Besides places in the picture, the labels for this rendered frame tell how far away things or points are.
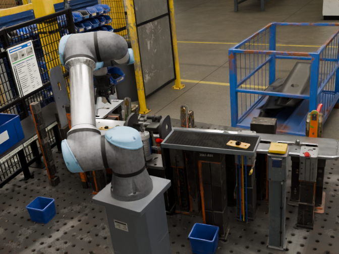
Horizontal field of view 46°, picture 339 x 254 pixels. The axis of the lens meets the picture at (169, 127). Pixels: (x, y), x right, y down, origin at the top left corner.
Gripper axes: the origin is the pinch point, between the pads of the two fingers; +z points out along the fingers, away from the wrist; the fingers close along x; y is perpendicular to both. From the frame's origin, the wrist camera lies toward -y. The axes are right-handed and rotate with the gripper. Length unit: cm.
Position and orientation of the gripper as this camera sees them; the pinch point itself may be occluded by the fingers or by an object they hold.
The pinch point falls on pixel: (103, 109)
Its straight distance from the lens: 216.6
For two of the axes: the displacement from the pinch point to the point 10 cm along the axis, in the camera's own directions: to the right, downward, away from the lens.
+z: 0.9, 9.0, 4.2
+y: 9.3, 0.8, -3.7
